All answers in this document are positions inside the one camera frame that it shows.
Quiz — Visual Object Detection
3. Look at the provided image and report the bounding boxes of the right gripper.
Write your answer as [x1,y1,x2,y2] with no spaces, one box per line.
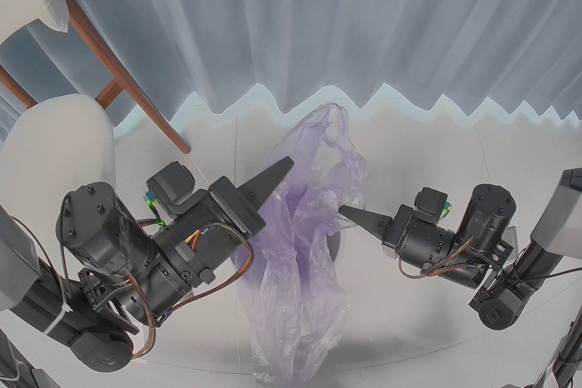
[382,204,457,273]

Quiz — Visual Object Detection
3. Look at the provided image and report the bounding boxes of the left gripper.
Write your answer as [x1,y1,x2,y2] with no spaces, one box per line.
[139,177,266,316]

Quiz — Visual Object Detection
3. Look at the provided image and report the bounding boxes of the purple plastic bag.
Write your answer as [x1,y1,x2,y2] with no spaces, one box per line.
[234,102,369,388]

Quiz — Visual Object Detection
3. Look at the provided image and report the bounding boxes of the white trash bin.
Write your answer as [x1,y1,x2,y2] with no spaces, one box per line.
[326,228,345,264]

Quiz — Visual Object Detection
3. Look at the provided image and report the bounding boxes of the white cushioned wooden chair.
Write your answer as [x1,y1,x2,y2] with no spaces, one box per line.
[0,0,191,223]

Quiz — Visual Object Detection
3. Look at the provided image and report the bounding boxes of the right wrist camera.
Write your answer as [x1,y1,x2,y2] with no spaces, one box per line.
[414,187,453,227]

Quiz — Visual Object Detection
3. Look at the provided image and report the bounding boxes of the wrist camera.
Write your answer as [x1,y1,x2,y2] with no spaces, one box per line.
[145,162,212,219]
[414,187,453,227]

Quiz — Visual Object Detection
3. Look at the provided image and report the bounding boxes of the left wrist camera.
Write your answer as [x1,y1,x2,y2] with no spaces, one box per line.
[145,162,212,219]

